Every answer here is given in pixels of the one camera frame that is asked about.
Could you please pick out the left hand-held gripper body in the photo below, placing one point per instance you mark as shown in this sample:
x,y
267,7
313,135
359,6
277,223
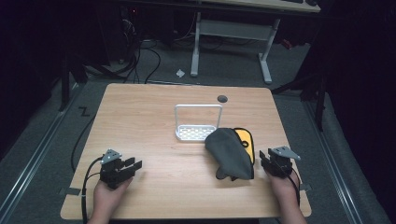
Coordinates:
x,y
112,172

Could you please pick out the person's right hand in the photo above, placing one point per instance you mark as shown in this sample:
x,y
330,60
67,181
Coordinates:
x,y
286,189

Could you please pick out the small red object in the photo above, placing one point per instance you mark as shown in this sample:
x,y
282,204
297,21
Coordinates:
x,y
286,44

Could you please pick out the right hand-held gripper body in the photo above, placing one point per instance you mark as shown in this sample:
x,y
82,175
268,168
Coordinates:
x,y
280,165

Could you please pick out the dark round table grommet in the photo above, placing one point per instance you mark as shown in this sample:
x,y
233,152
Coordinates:
x,y
222,99

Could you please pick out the white metal rack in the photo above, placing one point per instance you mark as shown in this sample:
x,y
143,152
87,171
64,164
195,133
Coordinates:
x,y
194,133

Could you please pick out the metal floor rail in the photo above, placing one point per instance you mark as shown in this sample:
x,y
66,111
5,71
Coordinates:
x,y
37,149
333,161

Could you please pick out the grey and yellow cloth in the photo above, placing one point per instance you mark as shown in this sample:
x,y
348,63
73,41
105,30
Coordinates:
x,y
229,152

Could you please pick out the grey tape strip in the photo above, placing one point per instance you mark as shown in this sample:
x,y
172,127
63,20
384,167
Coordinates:
x,y
72,191
306,187

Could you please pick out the white-legged desk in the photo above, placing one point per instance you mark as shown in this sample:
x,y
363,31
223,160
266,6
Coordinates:
x,y
233,29

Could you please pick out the crumpled white paper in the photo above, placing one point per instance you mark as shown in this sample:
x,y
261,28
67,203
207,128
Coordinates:
x,y
180,73

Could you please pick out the person's left hand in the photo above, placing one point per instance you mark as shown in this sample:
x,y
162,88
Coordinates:
x,y
107,199

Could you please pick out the black metal stand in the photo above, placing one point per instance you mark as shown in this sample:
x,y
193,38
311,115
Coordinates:
x,y
64,84
320,102

